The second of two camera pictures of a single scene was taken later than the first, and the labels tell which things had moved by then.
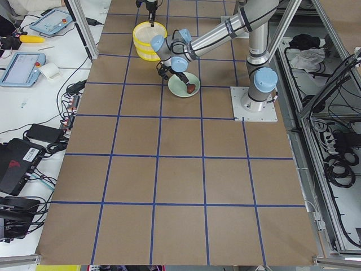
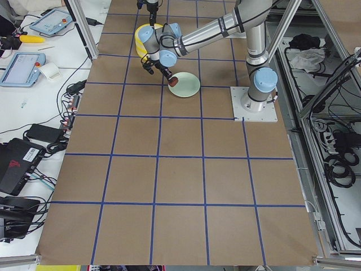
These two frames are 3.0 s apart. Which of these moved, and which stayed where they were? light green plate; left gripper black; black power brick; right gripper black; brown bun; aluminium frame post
Moved: left gripper black; brown bun
Stayed: black power brick; right gripper black; aluminium frame post; light green plate
